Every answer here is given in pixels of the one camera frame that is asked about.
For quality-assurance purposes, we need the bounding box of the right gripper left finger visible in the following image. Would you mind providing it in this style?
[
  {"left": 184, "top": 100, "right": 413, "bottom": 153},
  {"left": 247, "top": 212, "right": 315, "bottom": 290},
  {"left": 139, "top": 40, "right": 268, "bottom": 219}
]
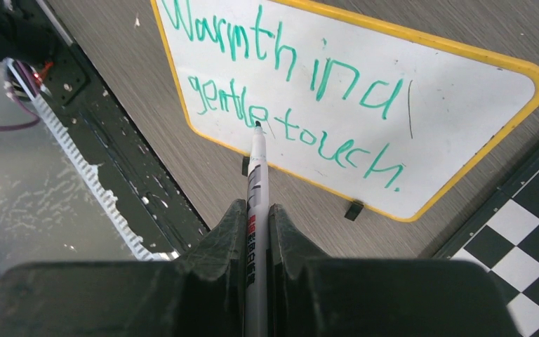
[{"left": 0, "top": 199, "right": 246, "bottom": 336}]

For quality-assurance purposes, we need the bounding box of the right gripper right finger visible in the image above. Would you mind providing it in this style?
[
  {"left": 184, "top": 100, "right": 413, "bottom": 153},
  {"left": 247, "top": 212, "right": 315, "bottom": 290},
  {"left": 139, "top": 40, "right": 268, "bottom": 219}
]
[{"left": 269, "top": 204, "right": 518, "bottom": 336}]

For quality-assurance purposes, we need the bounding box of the green whiteboard marker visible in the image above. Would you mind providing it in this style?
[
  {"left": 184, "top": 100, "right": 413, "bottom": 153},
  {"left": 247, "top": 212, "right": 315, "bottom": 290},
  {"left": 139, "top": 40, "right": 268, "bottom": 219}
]
[{"left": 244, "top": 121, "right": 270, "bottom": 336}]

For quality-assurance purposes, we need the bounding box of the yellow framed whiteboard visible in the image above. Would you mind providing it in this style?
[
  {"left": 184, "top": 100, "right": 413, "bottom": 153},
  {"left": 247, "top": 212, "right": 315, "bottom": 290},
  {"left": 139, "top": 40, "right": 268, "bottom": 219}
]
[{"left": 152, "top": 1, "right": 539, "bottom": 222}]

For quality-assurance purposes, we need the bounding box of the black white checkerboard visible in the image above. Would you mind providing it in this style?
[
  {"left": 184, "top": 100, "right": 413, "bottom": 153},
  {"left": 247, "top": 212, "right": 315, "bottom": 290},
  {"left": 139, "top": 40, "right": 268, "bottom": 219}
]
[{"left": 434, "top": 148, "right": 539, "bottom": 336}]

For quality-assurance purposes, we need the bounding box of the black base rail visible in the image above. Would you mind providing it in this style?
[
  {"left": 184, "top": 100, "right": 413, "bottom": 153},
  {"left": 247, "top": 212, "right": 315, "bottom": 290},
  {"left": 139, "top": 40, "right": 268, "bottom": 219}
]
[{"left": 20, "top": 1, "right": 208, "bottom": 260}]

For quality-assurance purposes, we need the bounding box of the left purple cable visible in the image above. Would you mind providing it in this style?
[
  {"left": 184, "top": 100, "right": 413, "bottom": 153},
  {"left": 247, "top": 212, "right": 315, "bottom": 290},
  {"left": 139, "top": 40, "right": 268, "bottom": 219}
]
[{"left": 0, "top": 60, "right": 47, "bottom": 133}]

